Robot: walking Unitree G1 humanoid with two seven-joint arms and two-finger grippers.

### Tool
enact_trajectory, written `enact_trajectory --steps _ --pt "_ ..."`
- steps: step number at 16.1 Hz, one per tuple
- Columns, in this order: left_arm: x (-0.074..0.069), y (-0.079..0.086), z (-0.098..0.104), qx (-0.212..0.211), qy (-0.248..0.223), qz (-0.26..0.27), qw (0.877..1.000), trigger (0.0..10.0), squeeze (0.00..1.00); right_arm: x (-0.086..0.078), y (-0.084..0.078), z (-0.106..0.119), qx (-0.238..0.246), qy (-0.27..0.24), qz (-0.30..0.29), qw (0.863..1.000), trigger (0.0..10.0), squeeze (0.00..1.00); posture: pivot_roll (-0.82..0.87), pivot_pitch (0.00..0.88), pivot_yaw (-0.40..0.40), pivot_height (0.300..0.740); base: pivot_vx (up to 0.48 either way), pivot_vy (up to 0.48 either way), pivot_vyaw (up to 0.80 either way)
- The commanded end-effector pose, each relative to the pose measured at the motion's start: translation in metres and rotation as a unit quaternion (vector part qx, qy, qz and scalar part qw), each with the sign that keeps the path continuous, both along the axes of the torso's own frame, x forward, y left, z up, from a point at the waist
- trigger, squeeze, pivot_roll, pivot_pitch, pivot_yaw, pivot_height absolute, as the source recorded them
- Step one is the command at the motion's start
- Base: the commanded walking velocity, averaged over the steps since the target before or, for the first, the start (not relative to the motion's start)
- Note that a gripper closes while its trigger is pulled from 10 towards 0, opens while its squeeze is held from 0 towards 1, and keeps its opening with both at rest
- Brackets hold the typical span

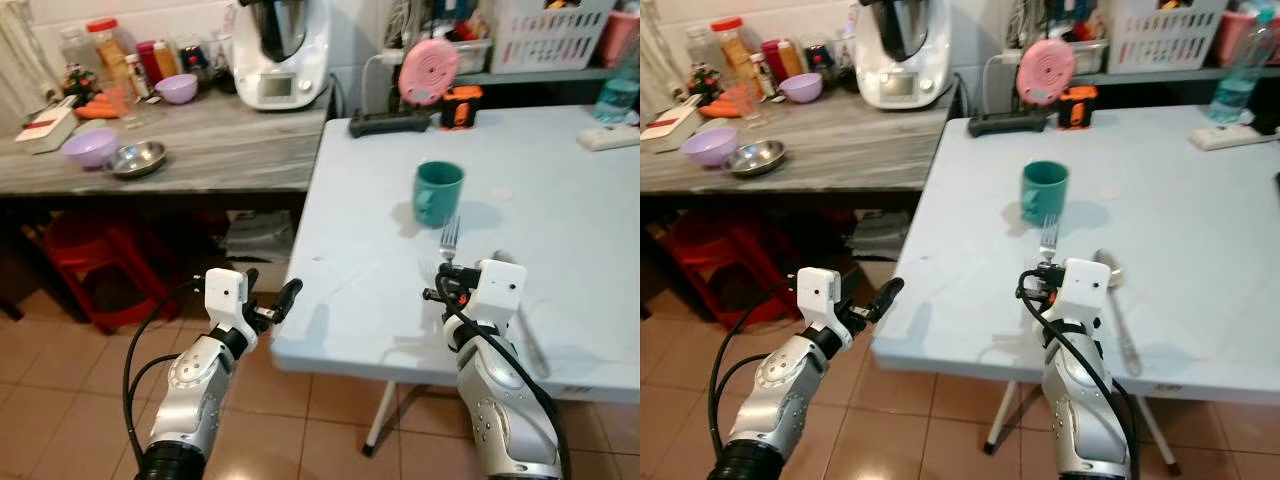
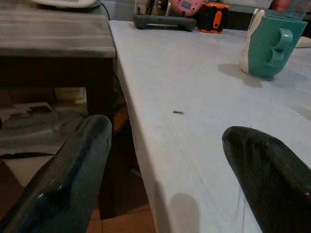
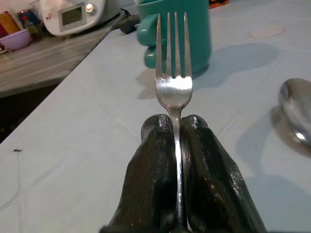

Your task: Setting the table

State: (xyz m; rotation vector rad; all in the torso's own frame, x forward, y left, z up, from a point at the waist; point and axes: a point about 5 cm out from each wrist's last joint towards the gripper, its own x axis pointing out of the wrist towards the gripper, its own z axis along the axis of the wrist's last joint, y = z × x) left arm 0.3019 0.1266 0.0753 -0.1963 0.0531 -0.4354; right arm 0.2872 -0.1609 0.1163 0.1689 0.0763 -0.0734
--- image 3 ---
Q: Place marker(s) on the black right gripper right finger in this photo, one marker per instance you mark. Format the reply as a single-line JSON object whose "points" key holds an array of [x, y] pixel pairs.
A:
{"points": [[209, 174]]}

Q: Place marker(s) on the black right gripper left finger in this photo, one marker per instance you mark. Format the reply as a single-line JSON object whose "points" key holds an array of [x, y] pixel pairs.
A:
{"points": [[150, 174]]}

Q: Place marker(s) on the stainless steel fork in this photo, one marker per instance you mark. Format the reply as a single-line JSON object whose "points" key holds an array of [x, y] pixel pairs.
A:
{"points": [[173, 89]]}

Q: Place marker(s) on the pale plastic tablecloth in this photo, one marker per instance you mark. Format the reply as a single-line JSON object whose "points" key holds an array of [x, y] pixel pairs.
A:
{"points": [[73, 121]]}

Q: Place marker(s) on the stainless steel spoon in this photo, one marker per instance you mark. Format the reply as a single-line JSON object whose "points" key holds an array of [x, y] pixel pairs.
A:
{"points": [[294, 109]]}

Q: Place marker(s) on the teal plastic mug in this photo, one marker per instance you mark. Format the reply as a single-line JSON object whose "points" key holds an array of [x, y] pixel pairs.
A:
{"points": [[200, 36]]}

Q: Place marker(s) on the black rounded object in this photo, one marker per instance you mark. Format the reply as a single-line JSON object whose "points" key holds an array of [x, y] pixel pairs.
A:
{"points": [[127, 24]]}

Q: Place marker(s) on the orange and black object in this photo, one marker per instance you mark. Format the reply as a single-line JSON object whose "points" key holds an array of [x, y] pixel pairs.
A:
{"points": [[218, 3]]}

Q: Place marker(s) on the white kitchen food processor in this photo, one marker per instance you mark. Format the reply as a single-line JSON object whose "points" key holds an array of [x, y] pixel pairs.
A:
{"points": [[53, 14]]}

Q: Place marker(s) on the small purple plastic bowl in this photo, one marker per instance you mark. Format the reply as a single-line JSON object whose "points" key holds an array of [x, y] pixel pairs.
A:
{"points": [[17, 40]]}

